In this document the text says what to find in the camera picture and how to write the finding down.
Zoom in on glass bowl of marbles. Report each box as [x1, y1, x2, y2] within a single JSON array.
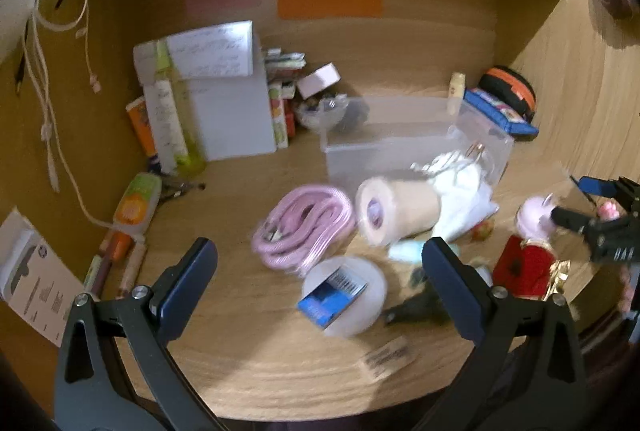
[[294, 93, 351, 134]]

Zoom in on green orange bottle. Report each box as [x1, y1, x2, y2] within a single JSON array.
[[111, 172, 163, 239]]

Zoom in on beige pen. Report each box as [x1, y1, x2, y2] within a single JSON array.
[[116, 243, 149, 299]]

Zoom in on pig toy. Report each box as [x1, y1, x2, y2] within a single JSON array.
[[492, 193, 573, 307]]

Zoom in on orange sticky note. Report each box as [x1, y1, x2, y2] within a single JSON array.
[[276, 0, 384, 20]]

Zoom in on blue pencil case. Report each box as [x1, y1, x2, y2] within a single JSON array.
[[462, 88, 541, 139]]

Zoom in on beige tape roll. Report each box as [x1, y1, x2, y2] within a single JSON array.
[[354, 175, 443, 247]]

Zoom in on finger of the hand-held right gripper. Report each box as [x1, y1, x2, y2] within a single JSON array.
[[550, 205, 640, 264], [570, 175, 640, 212]]

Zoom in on small white box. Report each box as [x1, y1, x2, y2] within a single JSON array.
[[296, 62, 342, 99]]

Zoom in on dark metal clips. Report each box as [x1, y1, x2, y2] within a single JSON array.
[[159, 178, 207, 202]]

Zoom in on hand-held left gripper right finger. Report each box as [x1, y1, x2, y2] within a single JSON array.
[[421, 237, 587, 431]]

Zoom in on stack of small colourful boxes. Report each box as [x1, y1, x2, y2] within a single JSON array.
[[262, 48, 307, 149]]

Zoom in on blue label card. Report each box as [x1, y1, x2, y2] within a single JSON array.
[[297, 265, 369, 330]]

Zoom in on pale teal tube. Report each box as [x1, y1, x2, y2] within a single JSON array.
[[387, 238, 427, 265]]

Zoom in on wooden desk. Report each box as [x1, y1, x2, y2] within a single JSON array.
[[0, 0, 640, 424]]

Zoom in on white product card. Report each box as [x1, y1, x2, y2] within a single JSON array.
[[0, 207, 86, 347]]

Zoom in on yellow green spray bottle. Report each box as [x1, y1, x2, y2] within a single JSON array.
[[152, 40, 207, 178]]

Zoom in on orange small carton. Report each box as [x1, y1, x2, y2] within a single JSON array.
[[125, 97, 161, 159]]

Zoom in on small paper tag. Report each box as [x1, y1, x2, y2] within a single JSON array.
[[361, 336, 416, 379]]

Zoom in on orange marker pen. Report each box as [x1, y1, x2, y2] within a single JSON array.
[[100, 231, 133, 297]]

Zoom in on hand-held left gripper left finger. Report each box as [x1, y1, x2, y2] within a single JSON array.
[[54, 237, 231, 431]]

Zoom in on black orange round case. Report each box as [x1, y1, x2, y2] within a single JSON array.
[[477, 67, 537, 124]]

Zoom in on clear plastic storage box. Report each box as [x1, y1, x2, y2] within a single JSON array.
[[320, 97, 516, 192]]

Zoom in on white handwritten note sheet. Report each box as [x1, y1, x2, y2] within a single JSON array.
[[166, 21, 255, 79]]

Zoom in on white standing paper box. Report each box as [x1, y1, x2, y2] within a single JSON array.
[[132, 21, 278, 162]]

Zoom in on small red yellow ball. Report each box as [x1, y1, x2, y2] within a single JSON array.
[[472, 218, 496, 242]]

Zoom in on pink cable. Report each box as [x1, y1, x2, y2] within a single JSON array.
[[251, 183, 356, 269]]

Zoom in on white hanging cable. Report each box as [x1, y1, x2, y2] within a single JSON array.
[[22, 0, 121, 232]]

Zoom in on white round plastic container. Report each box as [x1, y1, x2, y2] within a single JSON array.
[[302, 256, 388, 338]]

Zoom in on cream lotion tube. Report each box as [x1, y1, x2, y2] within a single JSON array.
[[447, 72, 467, 116]]

